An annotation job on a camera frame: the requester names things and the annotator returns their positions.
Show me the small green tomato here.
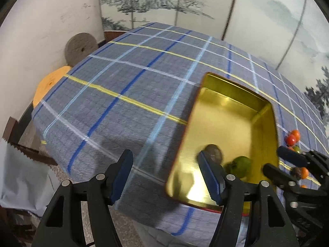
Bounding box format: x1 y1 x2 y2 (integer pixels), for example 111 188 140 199
226 156 253 179

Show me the blue plaid tablecloth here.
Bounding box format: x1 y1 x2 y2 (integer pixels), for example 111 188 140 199
31 22 329 247

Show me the dark wooden stand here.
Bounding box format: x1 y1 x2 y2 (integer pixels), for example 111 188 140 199
103 30 129 43

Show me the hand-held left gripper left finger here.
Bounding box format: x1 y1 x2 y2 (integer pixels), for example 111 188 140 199
31 149 134 247

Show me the painted folding screen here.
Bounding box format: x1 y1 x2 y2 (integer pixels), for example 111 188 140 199
98 0 329 134

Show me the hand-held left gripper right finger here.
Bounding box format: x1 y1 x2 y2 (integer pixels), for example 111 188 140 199
197 150 300 247

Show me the pale blue cloth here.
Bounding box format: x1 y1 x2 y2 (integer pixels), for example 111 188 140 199
0 137 62 218

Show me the red and gold tin box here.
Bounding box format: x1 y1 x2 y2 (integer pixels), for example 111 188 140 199
164 72 280 215

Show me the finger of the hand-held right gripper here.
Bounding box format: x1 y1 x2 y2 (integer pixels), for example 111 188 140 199
262 163 327 206
277 145 329 178

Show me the orange round board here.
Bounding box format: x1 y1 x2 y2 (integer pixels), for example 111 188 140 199
33 65 72 108

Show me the dark wooden chair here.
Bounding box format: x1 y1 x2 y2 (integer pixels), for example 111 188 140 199
6 117 58 168

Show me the grey round millstone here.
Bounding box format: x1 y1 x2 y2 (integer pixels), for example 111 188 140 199
65 33 97 66

